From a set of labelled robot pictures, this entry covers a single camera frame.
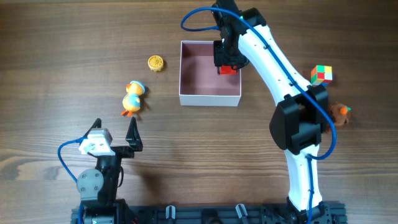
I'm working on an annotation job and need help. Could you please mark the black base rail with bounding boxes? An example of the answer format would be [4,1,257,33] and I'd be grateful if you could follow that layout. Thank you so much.
[70,203,348,224]

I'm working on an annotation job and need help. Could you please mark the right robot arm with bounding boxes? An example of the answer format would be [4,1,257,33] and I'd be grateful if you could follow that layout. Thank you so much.
[211,1,334,223]

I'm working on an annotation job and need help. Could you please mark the yellow round toy cap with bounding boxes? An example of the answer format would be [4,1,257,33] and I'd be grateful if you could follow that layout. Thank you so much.
[147,55,164,72]

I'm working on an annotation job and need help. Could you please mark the blue right cable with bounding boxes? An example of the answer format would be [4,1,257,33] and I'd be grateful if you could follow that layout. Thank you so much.
[180,6,338,224]

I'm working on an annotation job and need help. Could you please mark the blue cable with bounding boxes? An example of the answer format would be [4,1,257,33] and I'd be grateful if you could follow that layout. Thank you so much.
[57,136,86,224]
[180,6,338,224]

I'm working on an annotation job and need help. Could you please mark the brown plush toy with carrot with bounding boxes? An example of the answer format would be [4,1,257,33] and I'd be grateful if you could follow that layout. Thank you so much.
[328,101,351,129]

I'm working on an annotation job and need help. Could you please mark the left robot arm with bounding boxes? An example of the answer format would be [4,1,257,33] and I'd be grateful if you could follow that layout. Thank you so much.
[76,118,143,224]

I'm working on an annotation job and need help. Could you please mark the blue left cable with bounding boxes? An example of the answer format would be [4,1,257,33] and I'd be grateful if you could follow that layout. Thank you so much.
[57,136,86,224]

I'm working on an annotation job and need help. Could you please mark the colourful puzzle cube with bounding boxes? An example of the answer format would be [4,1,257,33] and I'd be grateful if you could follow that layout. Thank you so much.
[310,65,333,86]

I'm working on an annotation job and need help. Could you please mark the yellow duck toy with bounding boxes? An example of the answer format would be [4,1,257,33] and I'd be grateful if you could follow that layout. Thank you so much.
[121,80,146,116]

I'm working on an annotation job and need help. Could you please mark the red toy car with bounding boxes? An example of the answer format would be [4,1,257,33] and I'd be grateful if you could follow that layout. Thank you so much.
[218,65,237,75]

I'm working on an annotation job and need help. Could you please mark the white cardboard box pink inside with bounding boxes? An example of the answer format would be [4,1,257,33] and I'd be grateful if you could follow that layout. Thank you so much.
[179,40,242,106]

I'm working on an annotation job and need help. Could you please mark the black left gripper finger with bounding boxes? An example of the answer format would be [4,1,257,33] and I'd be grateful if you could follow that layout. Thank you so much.
[83,118,102,137]
[126,117,143,151]

